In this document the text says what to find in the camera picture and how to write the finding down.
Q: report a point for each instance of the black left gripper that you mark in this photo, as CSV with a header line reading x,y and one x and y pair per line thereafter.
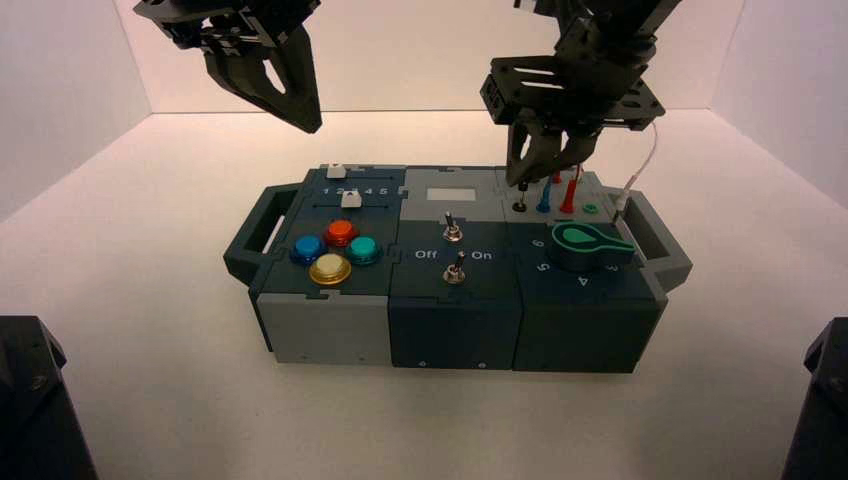
x,y
225,23

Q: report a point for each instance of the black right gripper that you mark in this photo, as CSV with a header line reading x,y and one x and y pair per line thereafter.
x,y
583,86

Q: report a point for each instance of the grey and teal control box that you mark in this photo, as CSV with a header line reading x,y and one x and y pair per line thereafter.
x,y
450,331

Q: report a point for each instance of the green socket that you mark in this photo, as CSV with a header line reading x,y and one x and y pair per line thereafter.
x,y
590,208

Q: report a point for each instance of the green rotary knob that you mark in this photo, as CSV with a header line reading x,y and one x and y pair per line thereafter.
x,y
586,250

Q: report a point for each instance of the small grey display screen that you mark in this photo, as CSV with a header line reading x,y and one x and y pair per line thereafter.
x,y
451,195

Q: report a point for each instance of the white slider knob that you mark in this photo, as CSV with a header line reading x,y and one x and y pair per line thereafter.
x,y
336,171
350,199

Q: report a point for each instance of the red push button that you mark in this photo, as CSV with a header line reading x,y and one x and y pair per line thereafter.
x,y
341,232

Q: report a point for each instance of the blue push button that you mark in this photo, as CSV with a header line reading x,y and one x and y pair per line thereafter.
x,y
308,249

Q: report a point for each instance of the teal push button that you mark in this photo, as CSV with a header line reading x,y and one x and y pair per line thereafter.
x,y
363,250

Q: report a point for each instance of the yellow push button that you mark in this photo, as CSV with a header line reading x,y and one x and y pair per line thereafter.
x,y
330,269

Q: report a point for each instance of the metal toggle switch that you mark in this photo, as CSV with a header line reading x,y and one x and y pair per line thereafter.
x,y
452,230
454,272

